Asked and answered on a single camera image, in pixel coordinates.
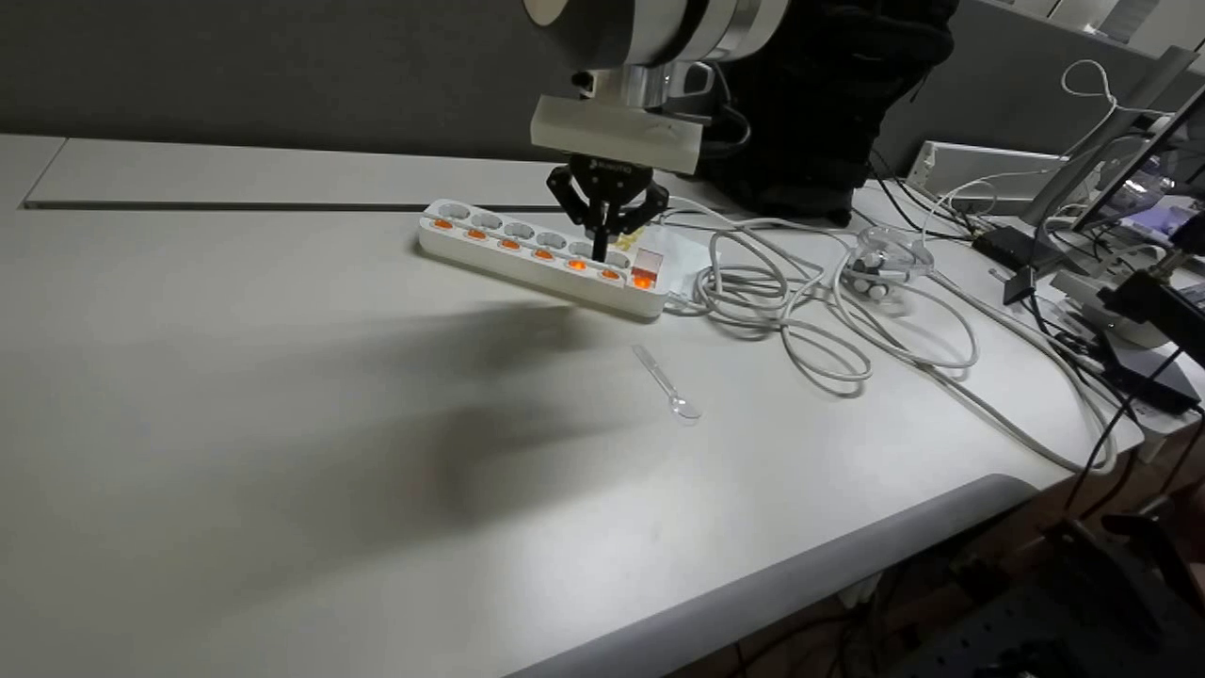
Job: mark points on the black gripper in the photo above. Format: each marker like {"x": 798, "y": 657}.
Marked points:
{"x": 607, "y": 194}

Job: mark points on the robot arm silver white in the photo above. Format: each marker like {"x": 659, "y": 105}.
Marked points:
{"x": 685, "y": 40}

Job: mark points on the white Subway paper bag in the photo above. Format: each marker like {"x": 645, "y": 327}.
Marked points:
{"x": 673, "y": 259}

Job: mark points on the white power strip orange switches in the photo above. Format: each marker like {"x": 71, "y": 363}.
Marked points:
{"x": 538, "y": 259}

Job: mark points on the clear plastic spoon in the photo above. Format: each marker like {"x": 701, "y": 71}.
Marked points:
{"x": 675, "y": 400}

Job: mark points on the grey desk partition panel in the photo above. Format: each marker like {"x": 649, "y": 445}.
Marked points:
{"x": 444, "y": 76}

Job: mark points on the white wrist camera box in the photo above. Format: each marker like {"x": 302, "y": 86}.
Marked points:
{"x": 617, "y": 115}

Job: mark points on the black camera stand right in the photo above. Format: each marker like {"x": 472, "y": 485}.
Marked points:
{"x": 1127, "y": 259}

